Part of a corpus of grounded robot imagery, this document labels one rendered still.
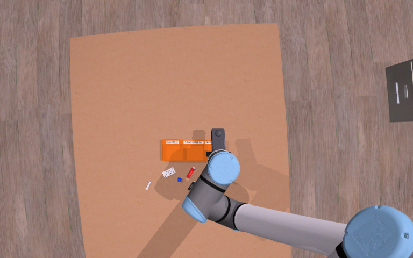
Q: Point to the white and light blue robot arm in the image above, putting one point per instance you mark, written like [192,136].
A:
[377,231]

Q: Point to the white domino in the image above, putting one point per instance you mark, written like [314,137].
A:
[168,172]

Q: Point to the orange bin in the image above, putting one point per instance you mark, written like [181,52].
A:
[185,150]

